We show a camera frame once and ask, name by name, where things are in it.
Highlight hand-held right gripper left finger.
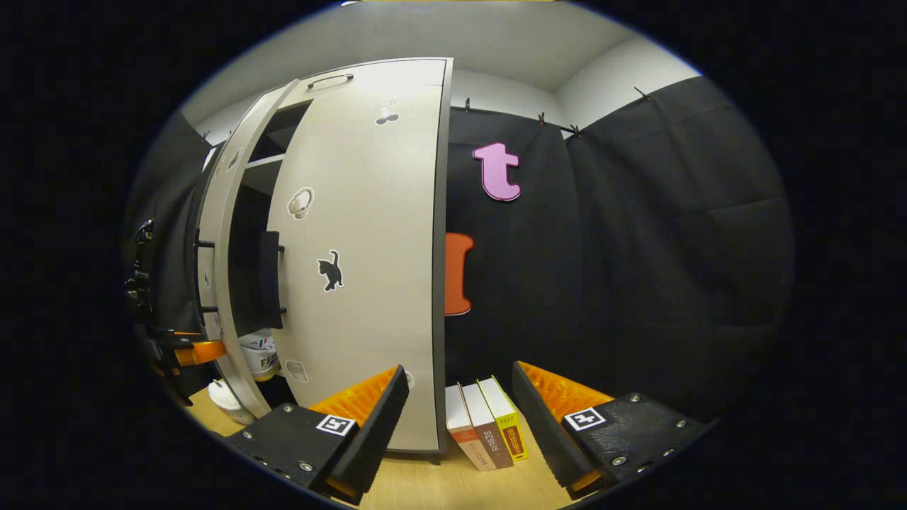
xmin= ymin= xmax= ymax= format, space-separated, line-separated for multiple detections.
xmin=225 ymin=365 xmax=410 ymax=505

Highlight white shoe cabinet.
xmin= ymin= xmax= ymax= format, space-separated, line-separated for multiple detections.
xmin=227 ymin=58 xmax=454 ymax=465

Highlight white cabinet drawer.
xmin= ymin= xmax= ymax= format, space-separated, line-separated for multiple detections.
xmin=291 ymin=58 xmax=453 ymax=103

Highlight brown book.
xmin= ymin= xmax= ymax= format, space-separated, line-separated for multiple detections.
xmin=461 ymin=381 xmax=514 ymax=470

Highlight white canvas shoe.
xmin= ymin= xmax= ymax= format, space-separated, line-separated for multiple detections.
xmin=240 ymin=329 xmax=282 ymax=383

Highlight yellow book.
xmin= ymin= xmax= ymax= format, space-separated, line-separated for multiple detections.
xmin=477 ymin=377 xmax=529 ymax=463

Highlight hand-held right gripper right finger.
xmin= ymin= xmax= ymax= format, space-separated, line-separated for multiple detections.
xmin=512 ymin=361 xmax=709 ymax=497

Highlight white round plush toy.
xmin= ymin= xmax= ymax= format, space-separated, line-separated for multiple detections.
xmin=208 ymin=379 xmax=257 ymax=426

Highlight white shoe cabinet door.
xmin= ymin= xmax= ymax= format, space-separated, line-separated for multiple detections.
xmin=195 ymin=78 xmax=302 ymax=419
xmin=268 ymin=92 xmax=449 ymax=454

